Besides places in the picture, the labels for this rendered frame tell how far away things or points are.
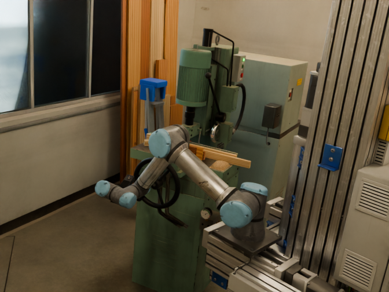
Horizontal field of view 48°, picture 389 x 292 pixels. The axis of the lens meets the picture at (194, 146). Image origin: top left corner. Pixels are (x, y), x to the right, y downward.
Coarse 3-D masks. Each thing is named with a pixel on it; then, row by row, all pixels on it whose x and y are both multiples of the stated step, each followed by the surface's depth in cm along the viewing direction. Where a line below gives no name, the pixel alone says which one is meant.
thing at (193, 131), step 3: (195, 123) 263; (198, 123) 264; (186, 126) 255; (189, 126) 256; (192, 126) 257; (195, 126) 260; (198, 126) 264; (189, 129) 254; (192, 129) 257; (195, 129) 261; (189, 132) 255; (192, 132) 258; (195, 132) 262; (198, 132) 266; (192, 135) 259; (195, 135) 263
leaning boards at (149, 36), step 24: (144, 0) 388; (168, 0) 416; (144, 24) 394; (168, 24) 424; (144, 48) 401; (168, 48) 431; (120, 72) 379; (144, 72) 408; (168, 72) 439; (120, 96) 385; (168, 96) 415; (120, 120) 391; (144, 120) 394; (168, 120) 423; (120, 144) 397; (120, 168) 404
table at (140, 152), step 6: (132, 150) 261; (138, 150) 259; (144, 150) 260; (132, 156) 262; (138, 156) 260; (144, 156) 258; (150, 156) 257; (204, 162) 250; (210, 162) 251; (210, 168) 242; (228, 168) 245; (234, 168) 255; (180, 174) 239; (216, 174) 240; (222, 174) 239; (228, 174) 246
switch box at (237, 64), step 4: (236, 56) 265; (240, 56) 264; (244, 56) 270; (236, 60) 266; (240, 60) 265; (244, 60) 272; (236, 64) 266; (240, 64) 266; (244, 64) 273; (236, 68) 267; (240, 68) 268; (232, 72) 269; (236, 72) 268; (240, 72) 270; (232, 76) 269; (236, 76) 268; (240, 76) 271; (232, 80) 270; (236, 80) 269; (240, 80) 273
